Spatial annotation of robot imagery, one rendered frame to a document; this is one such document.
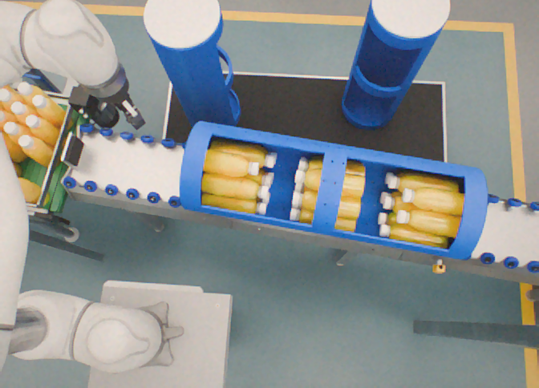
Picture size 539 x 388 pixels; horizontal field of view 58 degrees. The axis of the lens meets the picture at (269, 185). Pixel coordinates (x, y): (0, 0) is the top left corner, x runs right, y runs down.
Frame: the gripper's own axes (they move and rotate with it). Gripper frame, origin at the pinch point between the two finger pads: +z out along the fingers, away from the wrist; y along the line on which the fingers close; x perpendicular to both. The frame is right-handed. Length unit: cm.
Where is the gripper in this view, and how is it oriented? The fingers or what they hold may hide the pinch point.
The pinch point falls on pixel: (135, 119)
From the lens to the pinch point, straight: 121.1
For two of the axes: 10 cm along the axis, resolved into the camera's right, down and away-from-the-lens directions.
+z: 0.3, 2.6, 9.6
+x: -7.4, 6.5, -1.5
